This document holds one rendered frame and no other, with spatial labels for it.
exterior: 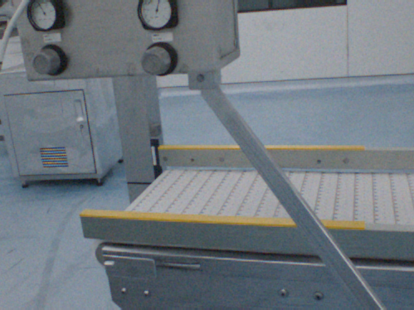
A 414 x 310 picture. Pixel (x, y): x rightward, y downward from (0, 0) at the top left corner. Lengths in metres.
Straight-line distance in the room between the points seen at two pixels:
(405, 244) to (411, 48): 5.29
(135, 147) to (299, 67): 4.84
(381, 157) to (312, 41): 4.87
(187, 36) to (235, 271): 0.28
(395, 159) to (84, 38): 0.50
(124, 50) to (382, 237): 0.33
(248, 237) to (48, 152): 2.76
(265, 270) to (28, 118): 2.76
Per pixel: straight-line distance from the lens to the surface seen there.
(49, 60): 0.54
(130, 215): 0.62
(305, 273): 0.59
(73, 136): 3.17
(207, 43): 0.49
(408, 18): 5.78
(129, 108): 0.90
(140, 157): 0.92
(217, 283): 0.63
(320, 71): 5.71
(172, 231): 0.61
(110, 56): 0.53
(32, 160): 3.34
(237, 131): 0.53
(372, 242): 0.57
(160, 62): 0.48
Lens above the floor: 1.10
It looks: 18 degrees down
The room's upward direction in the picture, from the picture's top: 5 degrees counter-clockwise
